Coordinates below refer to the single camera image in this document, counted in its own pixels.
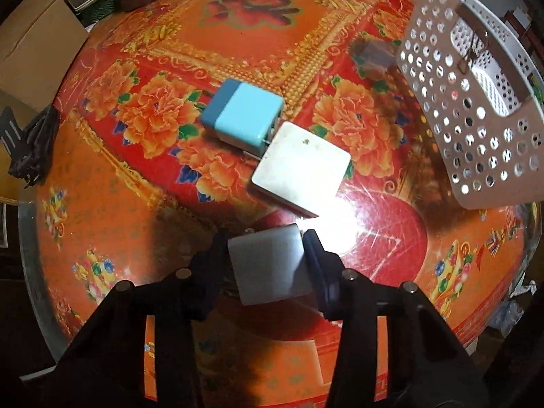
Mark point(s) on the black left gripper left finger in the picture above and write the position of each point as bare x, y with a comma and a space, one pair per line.
137, 347

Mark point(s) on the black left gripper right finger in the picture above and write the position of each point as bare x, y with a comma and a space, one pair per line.
395, 349

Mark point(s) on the white perforated plastic basket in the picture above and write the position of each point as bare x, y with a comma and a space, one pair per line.
487, 124

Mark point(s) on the light blue charger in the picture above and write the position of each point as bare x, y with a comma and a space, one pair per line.
243, 115

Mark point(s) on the black phone stand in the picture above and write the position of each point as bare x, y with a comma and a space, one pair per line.
31, 148

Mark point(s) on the white square charger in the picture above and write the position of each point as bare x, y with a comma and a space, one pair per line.
301, 169

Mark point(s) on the cardboard box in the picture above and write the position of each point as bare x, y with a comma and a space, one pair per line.
39, 41

